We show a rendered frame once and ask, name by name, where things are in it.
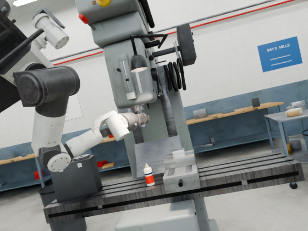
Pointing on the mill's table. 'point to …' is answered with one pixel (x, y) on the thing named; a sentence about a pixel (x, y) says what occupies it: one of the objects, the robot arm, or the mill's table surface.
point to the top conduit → (147, 13)
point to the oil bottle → (149, 175)
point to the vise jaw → (179, 161)
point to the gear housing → (118, 29)
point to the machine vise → (186, 170)
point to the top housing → (109, 10)
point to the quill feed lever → (156, 81)
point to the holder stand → (77, 178)
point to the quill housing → (118, 89)
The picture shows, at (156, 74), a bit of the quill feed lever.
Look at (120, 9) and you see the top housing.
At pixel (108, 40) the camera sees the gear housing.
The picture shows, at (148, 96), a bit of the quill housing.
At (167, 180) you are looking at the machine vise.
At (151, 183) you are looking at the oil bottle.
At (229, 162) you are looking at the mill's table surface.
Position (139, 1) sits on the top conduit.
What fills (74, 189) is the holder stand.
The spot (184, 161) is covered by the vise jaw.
